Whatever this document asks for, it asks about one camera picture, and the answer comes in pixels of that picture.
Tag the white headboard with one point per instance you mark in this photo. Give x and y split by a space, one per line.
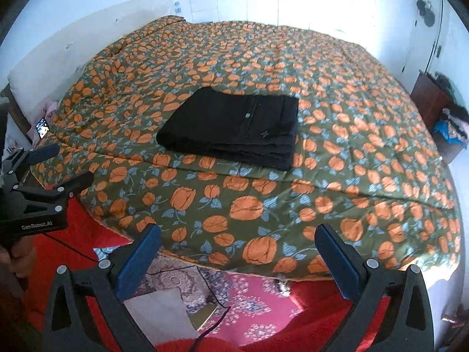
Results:
47 72

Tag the black pants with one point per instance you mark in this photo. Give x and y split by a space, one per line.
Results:
257 129

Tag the dark brown wooden cabinet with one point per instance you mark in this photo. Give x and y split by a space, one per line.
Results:
430 99

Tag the green orange floral bedspread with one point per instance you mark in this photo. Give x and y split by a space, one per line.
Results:
364 161

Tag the left hand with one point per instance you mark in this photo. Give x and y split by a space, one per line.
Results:
21 258

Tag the pile of clothes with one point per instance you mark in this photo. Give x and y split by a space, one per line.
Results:
452 124

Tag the dark items hanging on door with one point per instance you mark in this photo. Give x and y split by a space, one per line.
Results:
425 11

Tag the pink patterned rug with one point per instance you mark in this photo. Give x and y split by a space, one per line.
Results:
230 303

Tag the red garment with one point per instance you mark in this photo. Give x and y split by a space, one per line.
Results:
321 307

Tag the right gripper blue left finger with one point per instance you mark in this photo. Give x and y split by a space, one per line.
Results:
69 324

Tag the smartphone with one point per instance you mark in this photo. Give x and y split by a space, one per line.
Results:
42 128

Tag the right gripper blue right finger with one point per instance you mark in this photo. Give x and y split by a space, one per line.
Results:
407 324

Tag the white paper sheet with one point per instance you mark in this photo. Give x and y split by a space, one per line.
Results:
161 316

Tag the white door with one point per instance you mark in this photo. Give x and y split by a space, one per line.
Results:
422 44

